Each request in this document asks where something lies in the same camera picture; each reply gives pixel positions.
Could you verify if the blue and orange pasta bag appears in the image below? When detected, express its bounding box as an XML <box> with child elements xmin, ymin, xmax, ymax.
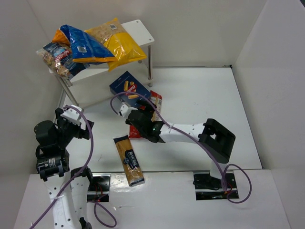
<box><xmin>52</xmin><ymin>24</ymin><xmax>117</xmax><ymax>64</ymax></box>

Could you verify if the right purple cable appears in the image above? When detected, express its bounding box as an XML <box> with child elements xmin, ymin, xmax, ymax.
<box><xmin>110</xmin><ymin>92</ymin><xmax>253</xmax><ymax>204</ymax></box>

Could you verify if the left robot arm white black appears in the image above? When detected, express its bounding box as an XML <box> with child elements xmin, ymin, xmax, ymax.
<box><xmin>34</xmin><ymin>105</ymin><xmax>94</xmax><ymax>229</ymax></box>

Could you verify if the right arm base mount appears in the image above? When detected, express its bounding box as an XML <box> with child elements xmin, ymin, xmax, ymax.
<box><xmin>193</xmin><ymin>172</ymin><xmax>239</xmax><ymax>200</ymax></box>

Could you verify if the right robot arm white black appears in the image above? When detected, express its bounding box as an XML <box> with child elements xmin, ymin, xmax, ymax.
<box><xmin>119</xmin><ymin>102</ymin><xmax>236</xmax><ymax>180</ymax></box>

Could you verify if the clear blue fusilli bag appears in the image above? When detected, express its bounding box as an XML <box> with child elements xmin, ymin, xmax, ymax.
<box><xmin>36</xmin><ymin>42</ymin><xmax>90</xmax><ymax>80</ymax></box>

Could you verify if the yellow pasta bag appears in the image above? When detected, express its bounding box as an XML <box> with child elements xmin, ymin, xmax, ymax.
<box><xmin>85</xmin><ymin>18</ymin><xmax>147</xmax><ymax>71</ymax></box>

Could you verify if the red spaghetti bag front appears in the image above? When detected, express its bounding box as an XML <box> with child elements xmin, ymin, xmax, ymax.
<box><xmin>129</xmin><ymin>125</ymin><xmax>141</xmax><ymax>139</ymax></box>

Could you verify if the dark blue Barilla pasta box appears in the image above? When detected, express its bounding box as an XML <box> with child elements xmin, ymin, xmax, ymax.
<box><xmin>109</xmin><ymin>71</ymin><xmax>151</xmax><ymax>108</ymax></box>

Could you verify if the red spaghetti bag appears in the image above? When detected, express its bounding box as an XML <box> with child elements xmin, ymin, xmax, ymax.
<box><xmin>150</xmin><ymin>90</ymin><xmax>162</xmax><ymax>121</ymax></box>
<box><xmin>129</xmin><ymin>125</ymin><xmax>141</xmax><ymax>139</ymax></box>

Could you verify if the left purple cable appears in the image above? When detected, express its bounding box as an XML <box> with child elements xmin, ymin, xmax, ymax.
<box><xmin>28</xmin><ymin>104</ymin><xmax>117</xmax><ymax>229</ymax></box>

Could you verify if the dark blue La Sicilia spaghetti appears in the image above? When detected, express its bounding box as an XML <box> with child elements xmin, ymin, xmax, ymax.
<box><xmin>113</xmin><ymin>135</ymin><xmax>145</xmax><ymax>187</ymax></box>

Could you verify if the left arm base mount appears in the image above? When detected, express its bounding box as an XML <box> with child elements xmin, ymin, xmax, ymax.
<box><xmin>69</xmin><ymin>173</ymin><xmax>112</xmax><ymax>203</ymax></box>

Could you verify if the purple cable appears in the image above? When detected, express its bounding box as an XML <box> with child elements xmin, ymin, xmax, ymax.
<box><xmin>110</xmin><ymin>92</ymin><xmax>253</xmax><ymax>204</ymax></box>
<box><xmin>28</xmin><ymin>104</ymin><xmax>117</xmax><ymax>229</ymax></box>

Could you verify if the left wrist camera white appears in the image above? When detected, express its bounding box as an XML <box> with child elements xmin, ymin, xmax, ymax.
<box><xmin>60</xmin><ymin>105</ymin><xmax>83</xmax><ymax>126</ymax></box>

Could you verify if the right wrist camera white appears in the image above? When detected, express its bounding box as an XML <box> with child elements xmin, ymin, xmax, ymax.
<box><xmin>119</xmin><ymin>103</ymin><xmax>138</xmax><ymax>119</ymax></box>

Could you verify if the white two-tier shelf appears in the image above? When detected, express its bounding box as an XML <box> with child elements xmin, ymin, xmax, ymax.
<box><xmin>56</xmin><ymin>20</ymin><xmax>154</xmax><ymax>108</ymax></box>

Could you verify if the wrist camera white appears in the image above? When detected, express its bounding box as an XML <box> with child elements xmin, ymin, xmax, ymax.
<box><xmin>60</xmin><ymin>105</ymin><xmax>83</xmax><ymax>126</ymax></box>
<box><xmin>119</xmin><ymin>103</ymin><xmax>138</xmax><ymax>119</ymax></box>

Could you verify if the red spaghetti bag back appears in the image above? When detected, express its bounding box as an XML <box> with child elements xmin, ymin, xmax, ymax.
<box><xmin>150</xmin><ymin>90</ymin><xmax>162</xmax><ymax>121</ymax></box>

